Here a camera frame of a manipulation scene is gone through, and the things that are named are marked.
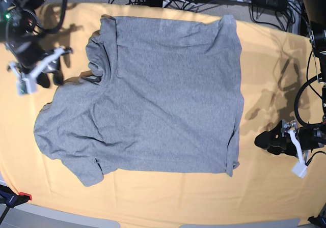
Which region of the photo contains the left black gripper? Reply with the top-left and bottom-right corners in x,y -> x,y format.
254,120 -> 308,158

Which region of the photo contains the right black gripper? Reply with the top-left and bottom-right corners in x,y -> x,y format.
15,44 -> 64,88

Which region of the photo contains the grey t-shirt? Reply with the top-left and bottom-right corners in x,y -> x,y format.
34,15 -> 244,187

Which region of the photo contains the yellow table cloth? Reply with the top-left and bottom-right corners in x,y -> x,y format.
0,3 -> 326,228

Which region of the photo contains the black clamp right corner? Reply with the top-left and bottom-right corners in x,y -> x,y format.
308,215 -> 326,228

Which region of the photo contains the blue red table clamp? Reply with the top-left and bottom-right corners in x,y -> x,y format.
1,185 -> 32,208

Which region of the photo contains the black power adapter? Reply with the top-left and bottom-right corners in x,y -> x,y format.
252,0 -> 287,11

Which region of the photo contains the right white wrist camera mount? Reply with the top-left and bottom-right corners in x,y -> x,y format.
7,47 -> 73,95

